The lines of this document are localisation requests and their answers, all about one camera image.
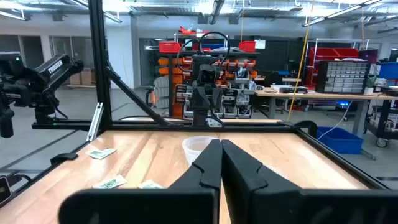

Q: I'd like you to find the black table edge clamp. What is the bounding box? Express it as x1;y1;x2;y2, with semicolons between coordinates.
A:
293;120;318;138
0;175;13;203
50;152;79;166

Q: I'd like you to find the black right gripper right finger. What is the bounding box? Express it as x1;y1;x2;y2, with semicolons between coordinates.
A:
221;139;398;224

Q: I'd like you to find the black aluminium table frame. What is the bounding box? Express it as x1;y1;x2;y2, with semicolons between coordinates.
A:
0;0;389;209

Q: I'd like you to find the black wheeled cart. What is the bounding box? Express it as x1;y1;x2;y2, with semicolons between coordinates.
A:
363;98;398;149

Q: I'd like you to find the silver metal bracket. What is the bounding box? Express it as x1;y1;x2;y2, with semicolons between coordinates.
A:
86;102;104;142

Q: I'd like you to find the wooden workbench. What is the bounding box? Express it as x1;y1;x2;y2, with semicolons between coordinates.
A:
254;88;398;138

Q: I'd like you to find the blue storage tote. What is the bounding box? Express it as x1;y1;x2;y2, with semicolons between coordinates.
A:
378;61;398;80

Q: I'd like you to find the grey small parts drawer cabinet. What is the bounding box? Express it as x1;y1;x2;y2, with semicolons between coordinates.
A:
316;59;371;95

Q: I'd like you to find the grey office chair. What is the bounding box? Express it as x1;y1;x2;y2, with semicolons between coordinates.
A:
144;75;171;110

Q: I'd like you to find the white cable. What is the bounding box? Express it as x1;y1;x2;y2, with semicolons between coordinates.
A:
317;100;353;141

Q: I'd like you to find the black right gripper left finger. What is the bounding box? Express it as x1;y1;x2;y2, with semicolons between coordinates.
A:
58;139;223;224

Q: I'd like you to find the yellow hanging cable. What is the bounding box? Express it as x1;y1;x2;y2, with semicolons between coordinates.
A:
285;0;317;123

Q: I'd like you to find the blue floor bin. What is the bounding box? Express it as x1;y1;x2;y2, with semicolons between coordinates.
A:
316;125;364;156

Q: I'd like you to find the cardboard box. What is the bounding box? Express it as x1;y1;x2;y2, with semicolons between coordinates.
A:
68;72;83;86
80;67;96;86

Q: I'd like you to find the green white Truvia packet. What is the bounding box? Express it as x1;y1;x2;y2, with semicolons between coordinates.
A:
93;174;129;190
137;179;165;190
85;149;106;161
96;147;117;158

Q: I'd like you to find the purple box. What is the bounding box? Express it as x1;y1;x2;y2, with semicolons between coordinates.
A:
358;48;379;65

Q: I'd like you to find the black rack with orange bins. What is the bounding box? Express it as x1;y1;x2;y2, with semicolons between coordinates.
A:
157;50;261;121

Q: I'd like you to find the red storage bin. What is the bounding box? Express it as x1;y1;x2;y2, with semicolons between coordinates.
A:
238;40;257;54
159;40;182;54

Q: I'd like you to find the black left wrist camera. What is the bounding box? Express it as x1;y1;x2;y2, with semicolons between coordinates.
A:
198;63;221;85

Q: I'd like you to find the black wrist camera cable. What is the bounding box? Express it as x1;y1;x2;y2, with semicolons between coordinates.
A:
176;30;231;68

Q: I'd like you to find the round clear plastic cup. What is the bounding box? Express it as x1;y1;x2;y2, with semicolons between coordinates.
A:
182;136;218;166

